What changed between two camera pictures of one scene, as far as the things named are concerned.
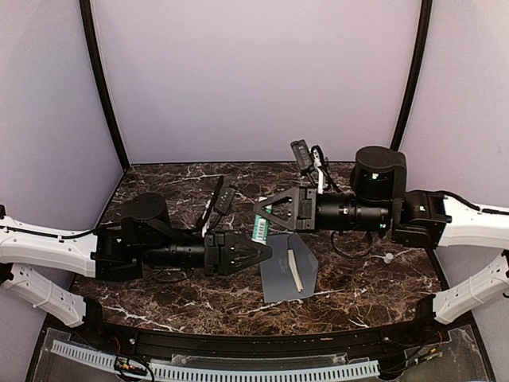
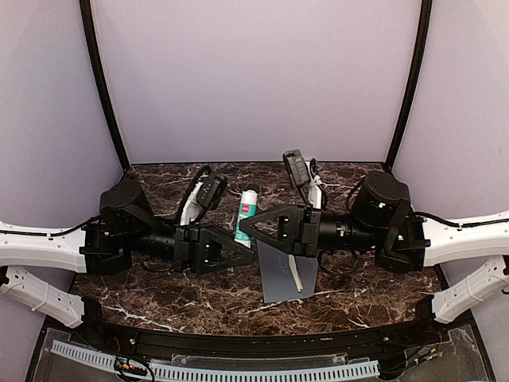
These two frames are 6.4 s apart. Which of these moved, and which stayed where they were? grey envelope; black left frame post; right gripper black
Moved: right gripper black
Stayed: grey envelope; black left frame post
